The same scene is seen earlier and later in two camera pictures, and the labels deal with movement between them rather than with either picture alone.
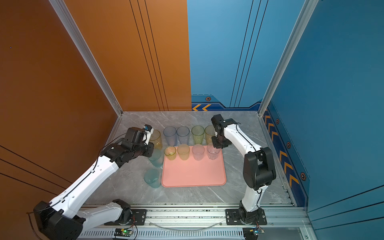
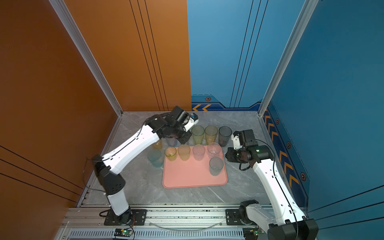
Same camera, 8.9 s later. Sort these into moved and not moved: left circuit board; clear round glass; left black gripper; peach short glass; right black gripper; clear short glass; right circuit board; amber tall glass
Moved: right black gripper; left black gripper
Not moved: right circuit board; peach short glass; clear short glass; clear round glass; left circuit board; amber tall glass
